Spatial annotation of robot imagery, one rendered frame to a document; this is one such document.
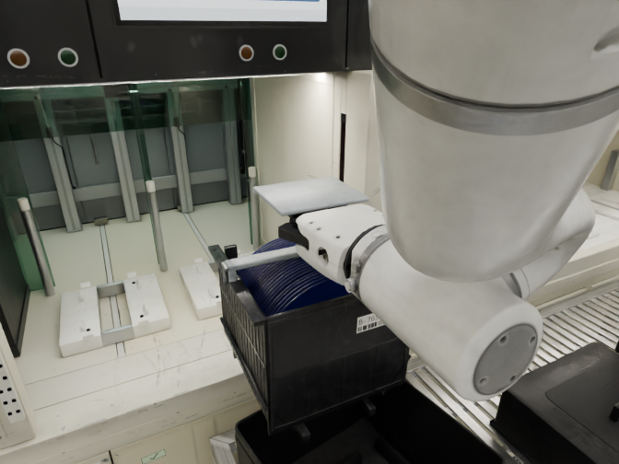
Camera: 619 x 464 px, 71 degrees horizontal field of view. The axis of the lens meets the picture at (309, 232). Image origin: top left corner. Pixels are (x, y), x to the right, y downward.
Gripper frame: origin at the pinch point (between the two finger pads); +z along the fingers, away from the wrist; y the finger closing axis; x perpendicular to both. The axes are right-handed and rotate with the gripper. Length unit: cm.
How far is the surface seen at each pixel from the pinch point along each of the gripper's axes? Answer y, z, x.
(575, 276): 94, 16, -43
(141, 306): -21, 42, -35
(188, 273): -9, 51, -35
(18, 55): -29.7, 14.5, 18.2
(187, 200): 1, 99, -33
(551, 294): 85, 16, -46
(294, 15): 4.5, 15.1, 23.0
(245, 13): -2.7, 15.0, 23.1
